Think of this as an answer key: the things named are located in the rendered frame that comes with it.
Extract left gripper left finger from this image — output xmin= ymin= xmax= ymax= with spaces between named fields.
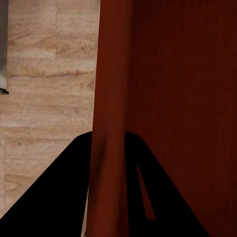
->
xmin=0 ymin=131 xmax=92 ymax=237

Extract storage box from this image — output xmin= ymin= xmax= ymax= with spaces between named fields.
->
xmin=84 ymin=0 xmax=237 ymax=237

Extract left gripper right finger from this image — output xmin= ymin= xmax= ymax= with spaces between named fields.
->
xmin=125 ymin=131 xmax=210 ymax=237

